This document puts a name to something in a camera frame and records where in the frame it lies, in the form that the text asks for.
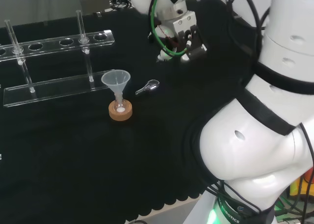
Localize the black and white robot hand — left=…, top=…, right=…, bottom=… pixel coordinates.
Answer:
left=148, top=11, right=209, bottom=64

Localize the clear plastic funnel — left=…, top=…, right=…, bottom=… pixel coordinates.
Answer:
left=101, top=70, right=131, bottom=104

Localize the glass weighing funnel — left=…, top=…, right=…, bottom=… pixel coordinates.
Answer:
left=135, top=79, right=159, bottom=96

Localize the small glass round-bottom flask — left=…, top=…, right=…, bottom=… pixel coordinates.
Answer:
left=114, top=92, right=128, bottom=114

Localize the clear acrylic funnel stand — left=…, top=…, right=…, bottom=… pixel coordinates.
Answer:
left=0, top=9, right=115, bottom=109

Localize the black cloth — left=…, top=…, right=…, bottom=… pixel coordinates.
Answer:
left=0, top=0, right=267, bottom=224

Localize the green cable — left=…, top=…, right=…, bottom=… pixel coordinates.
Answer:
left=150, top=0, right=195, bottom=58

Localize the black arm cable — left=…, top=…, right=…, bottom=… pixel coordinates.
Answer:
left=220, top=0, right=270, bottom=38

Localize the cork ring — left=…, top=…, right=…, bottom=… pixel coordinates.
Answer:
left=108, top=100, right=133, bottom=122

